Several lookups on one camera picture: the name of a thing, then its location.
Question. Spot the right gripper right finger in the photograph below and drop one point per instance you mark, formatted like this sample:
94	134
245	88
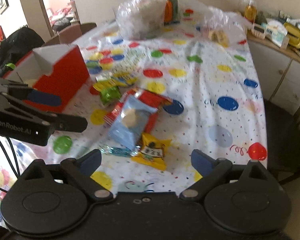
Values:
213	172

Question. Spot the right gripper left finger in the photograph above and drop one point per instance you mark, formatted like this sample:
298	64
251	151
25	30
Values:
79	173

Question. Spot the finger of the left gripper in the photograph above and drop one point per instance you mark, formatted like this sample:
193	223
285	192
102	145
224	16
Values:
22	91
64	122

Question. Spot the blue candy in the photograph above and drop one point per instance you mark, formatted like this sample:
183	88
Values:
116	151

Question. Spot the yellow bear snack packet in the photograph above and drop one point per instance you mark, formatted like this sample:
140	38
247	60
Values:
152	152

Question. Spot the light blue cookie packet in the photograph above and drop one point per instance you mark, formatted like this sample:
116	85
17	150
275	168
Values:
128	127

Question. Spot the green snack packet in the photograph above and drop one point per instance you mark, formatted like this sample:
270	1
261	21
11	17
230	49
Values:
109	91

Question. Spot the red snack bag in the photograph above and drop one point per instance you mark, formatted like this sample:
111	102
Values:
146	100

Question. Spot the yellow sauce sachet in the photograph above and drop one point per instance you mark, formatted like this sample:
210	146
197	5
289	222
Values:
123	79

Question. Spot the red white cardboard box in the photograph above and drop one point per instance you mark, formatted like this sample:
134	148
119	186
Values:
59	70

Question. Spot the brown chair far left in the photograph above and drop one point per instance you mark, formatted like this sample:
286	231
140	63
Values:
70	34

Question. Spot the balloon birthday tablecloth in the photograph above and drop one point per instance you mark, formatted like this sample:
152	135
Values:
218	107

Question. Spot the white wooden sideboard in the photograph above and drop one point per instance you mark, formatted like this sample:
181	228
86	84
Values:
278	71

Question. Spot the large clear plastic bag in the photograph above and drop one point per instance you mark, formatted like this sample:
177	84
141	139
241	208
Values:
140	19

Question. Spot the plastic bag with cookies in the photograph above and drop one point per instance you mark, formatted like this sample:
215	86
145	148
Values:
224	28

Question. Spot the white tissue pack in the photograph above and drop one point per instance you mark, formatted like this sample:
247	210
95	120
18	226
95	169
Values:
276	33

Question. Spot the yellow tin on sideboard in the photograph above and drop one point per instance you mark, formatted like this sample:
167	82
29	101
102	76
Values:
293	34

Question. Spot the amber glass jar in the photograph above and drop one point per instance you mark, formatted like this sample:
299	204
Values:
250	10

